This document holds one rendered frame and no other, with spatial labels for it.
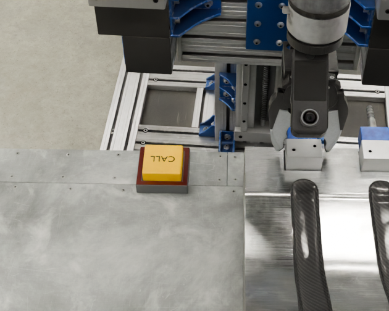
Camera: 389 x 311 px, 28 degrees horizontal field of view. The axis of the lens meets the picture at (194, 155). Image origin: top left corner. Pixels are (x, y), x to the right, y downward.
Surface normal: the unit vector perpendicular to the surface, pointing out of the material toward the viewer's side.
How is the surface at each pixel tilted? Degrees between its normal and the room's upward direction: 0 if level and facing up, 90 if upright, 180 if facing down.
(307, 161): 90
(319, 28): 90
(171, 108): 0
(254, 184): 0
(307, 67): 30
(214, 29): 90
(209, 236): 0
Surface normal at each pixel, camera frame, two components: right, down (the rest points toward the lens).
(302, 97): -0.07, -0.21
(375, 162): -0.04, 0.74
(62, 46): -0.02, -0.67
